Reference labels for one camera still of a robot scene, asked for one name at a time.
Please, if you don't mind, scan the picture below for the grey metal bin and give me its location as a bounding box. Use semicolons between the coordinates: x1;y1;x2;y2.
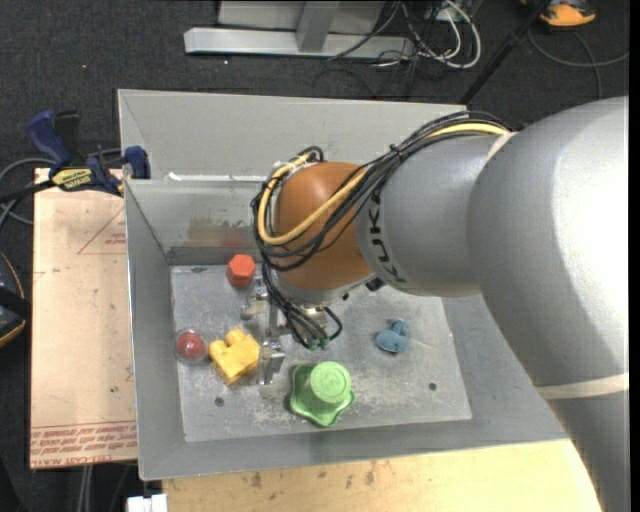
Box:
117;88;569;482

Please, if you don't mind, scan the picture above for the red ball in clear dome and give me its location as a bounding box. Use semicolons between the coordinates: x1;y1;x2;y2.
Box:
172;328;209;366

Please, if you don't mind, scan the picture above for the green flower-shaped cup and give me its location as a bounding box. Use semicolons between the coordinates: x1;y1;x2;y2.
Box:
288;360;357;429

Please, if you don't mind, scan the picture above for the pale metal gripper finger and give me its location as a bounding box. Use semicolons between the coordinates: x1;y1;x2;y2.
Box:
240;277;270;322
256;338;287;387

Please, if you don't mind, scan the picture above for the yellow notched block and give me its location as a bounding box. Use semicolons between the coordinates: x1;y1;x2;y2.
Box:
207;327;262;386

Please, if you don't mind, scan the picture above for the brown cardboard board, red print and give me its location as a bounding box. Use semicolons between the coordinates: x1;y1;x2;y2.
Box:
29;166;139;471

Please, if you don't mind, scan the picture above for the blue soft toy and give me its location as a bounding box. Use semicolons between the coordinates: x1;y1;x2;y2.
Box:
374;318;412;355

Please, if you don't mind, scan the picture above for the red hexagonal block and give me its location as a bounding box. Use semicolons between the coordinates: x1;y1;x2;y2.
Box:
225;253;258;289

